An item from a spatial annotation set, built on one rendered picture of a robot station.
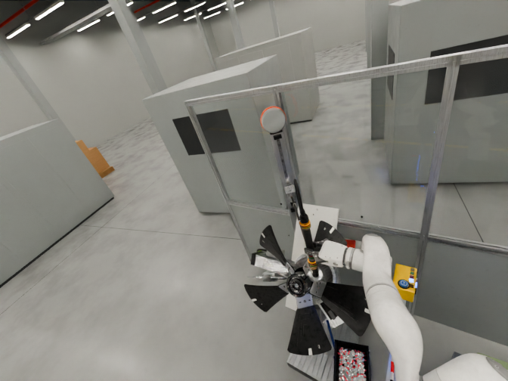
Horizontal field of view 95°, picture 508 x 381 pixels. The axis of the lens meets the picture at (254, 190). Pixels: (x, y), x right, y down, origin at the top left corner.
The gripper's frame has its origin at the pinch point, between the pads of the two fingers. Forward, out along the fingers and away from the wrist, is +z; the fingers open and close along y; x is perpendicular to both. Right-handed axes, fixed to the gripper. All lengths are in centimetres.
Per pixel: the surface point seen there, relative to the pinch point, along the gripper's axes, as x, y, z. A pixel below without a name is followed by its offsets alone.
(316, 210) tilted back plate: -15.4, 41.4, 13.9
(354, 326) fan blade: -35.4, -9.5, -19.9
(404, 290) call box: -42, 21, -37
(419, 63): 55, 70, -31
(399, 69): 53, 71, -24
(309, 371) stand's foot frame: -141, -8, 17
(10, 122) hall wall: 64, 174, 1268
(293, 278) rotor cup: -25.4, -2.8, 11.8
